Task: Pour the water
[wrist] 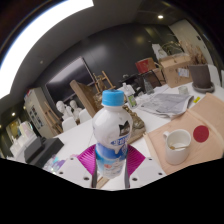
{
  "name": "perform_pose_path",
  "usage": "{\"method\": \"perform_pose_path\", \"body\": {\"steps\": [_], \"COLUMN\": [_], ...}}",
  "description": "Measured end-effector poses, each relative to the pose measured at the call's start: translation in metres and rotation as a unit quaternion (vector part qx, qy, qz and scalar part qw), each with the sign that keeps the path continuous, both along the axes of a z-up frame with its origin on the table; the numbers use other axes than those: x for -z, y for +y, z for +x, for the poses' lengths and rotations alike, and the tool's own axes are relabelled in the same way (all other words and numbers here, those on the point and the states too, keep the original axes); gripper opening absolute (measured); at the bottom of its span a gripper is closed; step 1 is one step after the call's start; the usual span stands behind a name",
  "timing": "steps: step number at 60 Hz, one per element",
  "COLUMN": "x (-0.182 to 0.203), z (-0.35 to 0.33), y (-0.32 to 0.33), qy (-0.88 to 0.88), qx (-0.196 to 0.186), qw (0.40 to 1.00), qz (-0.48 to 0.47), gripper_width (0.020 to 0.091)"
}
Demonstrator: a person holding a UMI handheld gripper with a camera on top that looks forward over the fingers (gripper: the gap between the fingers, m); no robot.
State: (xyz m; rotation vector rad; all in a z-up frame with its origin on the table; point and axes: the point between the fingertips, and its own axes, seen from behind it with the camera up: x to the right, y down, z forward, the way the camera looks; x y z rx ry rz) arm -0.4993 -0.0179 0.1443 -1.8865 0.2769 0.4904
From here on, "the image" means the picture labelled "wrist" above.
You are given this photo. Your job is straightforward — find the dried plant in grey pot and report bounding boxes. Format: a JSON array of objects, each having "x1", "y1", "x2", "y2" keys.
[{"x1": 179, "y1": 39, "x2": 214, "y2": 90}]

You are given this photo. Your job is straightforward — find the white ceramic mug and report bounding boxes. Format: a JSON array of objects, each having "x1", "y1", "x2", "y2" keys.
[{"x1": 162, "y1": 128, "x2": 193, "y2": 166}]

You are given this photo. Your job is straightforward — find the wooden easel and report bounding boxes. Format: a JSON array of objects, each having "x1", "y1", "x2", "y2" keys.
[
  {"x1": 43, "y1": 101, "x2": 63, "y2": 135},
  {"x1": 92, "y1": 70, "x2": 117, "y2": 96}
]

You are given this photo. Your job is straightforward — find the white chair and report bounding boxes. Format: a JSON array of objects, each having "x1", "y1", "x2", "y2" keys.
[
  {"x1": 117, "y1": 82, "x2": 136, "y2": 98},
  {"x1": 78, "y1": 108, "x2": 93, "y2": 125},
  {"x1": 61, "y1": 116, "x2": 78, "y2": 133},
  {"x1": 207, "y1": 63, "x2": 224, "y2": 88}
]

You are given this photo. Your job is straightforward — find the brown cardboard box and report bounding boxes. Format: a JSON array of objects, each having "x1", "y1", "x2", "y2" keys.
[{"x1": 159, "y1": 53, "x2": 194, "y2": 89}]

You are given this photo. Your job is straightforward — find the black wall screen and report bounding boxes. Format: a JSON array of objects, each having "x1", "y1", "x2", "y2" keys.
[{"x1": 45, "y1": 56, "x2": 96, "y2": 104}]

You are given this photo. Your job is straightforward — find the red box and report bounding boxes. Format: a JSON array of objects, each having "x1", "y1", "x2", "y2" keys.
[{"x1": 134, "y1": 57, "x2": 158, "y2": 75}]

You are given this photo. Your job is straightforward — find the grey pot saucer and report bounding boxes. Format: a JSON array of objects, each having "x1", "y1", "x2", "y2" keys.
[{"x1": 191, "y1": 81, "x2": 216, "y2": 95}]

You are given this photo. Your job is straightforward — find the flat round red coaster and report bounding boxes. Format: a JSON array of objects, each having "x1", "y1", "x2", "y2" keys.
[{"x1": 192, "y1": 124, "x2": 211, "y2": 144}]

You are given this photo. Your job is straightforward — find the grey newspaper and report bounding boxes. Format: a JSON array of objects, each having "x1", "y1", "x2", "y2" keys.
[{"x1": 137, "y1": 92, "x2": 195, "y2": 120}]

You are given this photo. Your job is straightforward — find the white blue-capped drink bottle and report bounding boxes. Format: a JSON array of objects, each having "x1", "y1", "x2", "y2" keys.
[{"x1": 92, "y1": 89, "x2": 134, "y2": 180}]

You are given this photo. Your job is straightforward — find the white cabinet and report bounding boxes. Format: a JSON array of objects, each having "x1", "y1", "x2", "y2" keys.
[{"x1": 23, "y1": 87, "x2": 56, "y2": 140}]

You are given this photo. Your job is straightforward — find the clear glass bottle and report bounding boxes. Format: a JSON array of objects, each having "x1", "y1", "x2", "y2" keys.
[{"x1": 143, "y1": 78, "x2": 155, "y2": 95}]

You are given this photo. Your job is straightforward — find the white plaster bust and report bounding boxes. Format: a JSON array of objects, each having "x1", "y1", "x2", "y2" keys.
[
  {"x1": 55, "y1": 100, "x2": 72, "y2": 121},
  {"x1": 69, "y1": 99, "x2": 83, "y2": 118}
]

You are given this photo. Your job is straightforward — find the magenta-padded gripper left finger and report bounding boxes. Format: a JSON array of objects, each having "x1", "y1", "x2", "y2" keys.
[{"x1": 55, "y1": 143, "x2": 99, "y2": 190}]

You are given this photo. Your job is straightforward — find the black box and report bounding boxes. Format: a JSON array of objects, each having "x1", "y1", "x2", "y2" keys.
[
  {"x1": 30, "y1": 137, "x2": 65, "y2": 169},
  {"x1": 23, "y1": 136, "x2": 46, "y2": 163}
]

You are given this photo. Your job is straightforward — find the black side table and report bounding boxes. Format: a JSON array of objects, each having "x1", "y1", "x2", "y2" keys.
[{"x1": 125, "y1": 68, "x2": 164, "y2": 94}]

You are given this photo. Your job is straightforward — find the white plaster figure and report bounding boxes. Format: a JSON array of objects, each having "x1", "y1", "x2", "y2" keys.
[{"x1": 151, "y1": 43, "x2": 168, "y2": 62}]

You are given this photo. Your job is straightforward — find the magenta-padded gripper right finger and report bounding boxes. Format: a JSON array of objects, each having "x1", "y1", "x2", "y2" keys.
[{"x1": 124, "y1": 144, "x2": 167, "y2": 190}]

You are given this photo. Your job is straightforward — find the long ceiling light strip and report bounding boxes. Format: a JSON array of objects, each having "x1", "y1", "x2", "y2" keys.
[{"x1": 0, "y1": 0, "x2": 95, "y2": 100}]

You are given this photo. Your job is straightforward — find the white spray bottle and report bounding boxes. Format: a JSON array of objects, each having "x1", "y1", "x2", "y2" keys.
[{"x1": 124, "y1": 83, "x2": 138, "y2": 109}]

